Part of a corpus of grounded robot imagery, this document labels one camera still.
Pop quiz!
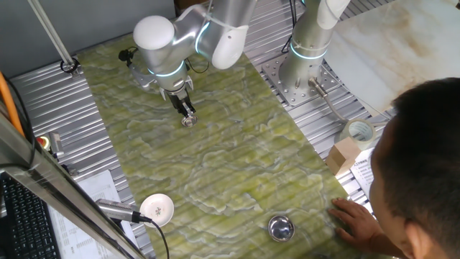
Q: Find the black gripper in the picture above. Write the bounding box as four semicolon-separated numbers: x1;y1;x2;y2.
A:
165;88;198;120

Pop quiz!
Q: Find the small shiny steel dish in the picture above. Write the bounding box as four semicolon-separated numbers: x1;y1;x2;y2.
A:
180;114;198;128

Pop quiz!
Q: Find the person bare forearm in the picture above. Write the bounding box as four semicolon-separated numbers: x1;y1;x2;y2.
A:
369;233;410;259

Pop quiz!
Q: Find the white ceramic plate with flower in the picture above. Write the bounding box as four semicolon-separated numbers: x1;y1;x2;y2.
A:
139;193;175;228

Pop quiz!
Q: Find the person bare hand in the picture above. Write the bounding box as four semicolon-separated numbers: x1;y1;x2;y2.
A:
327;197;387;253

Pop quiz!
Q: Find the black foam microphone ball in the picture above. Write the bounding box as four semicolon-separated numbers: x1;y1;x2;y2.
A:
118;48;136;63

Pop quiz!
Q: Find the green marble pattern mat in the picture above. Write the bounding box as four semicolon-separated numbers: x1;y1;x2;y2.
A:
77;6;396;259

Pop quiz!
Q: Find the printed table paper sheet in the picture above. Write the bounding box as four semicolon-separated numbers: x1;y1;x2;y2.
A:
46;169;139;259

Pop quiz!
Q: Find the round yellow emergency button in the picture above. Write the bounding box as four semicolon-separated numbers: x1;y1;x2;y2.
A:
35;135;51;151

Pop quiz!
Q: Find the large shiny steel bowl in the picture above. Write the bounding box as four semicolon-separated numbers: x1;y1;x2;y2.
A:
267;214;296;243

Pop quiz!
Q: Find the slanted aluminium pole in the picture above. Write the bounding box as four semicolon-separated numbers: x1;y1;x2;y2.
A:
27;0;81;78

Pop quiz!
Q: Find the small cardboard box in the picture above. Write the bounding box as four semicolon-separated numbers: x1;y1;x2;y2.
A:
325;136;362;177

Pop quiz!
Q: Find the orange tube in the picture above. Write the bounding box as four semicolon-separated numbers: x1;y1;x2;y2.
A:
0;70;26;137

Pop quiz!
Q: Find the clear packing tape roll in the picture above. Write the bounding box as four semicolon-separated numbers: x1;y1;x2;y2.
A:
333;118;377;151

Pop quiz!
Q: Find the paper sheet with text lines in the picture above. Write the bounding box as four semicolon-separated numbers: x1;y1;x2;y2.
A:
350;149;377;201

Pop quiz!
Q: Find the black computer keyboard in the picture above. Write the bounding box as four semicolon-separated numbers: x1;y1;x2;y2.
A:
0;172;62;259

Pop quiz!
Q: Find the beige marble board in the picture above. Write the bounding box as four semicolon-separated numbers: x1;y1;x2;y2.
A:
325;0;460;118

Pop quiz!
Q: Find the person head with dark hair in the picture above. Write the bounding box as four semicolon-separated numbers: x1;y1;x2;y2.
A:
369;77;460;259

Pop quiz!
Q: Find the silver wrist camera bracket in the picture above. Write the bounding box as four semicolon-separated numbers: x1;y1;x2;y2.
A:
127;63;157;89

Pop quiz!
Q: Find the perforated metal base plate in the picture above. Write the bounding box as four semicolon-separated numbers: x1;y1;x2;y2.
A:
261;53;342;108

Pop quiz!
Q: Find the black camera cable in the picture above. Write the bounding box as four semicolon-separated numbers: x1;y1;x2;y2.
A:
138;214;170;259

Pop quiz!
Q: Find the black ring clamp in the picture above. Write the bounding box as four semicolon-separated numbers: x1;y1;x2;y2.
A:
60;57;81;74

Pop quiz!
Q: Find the grey metal bracket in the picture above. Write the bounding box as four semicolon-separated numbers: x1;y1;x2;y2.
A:
48;131;65;158

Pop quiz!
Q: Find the grey hose with metal connector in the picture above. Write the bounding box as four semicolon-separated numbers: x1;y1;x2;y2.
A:
308;77;389;127

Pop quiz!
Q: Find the shiny metal frame bar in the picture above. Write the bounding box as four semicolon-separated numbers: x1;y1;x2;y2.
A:
0;114;147;259

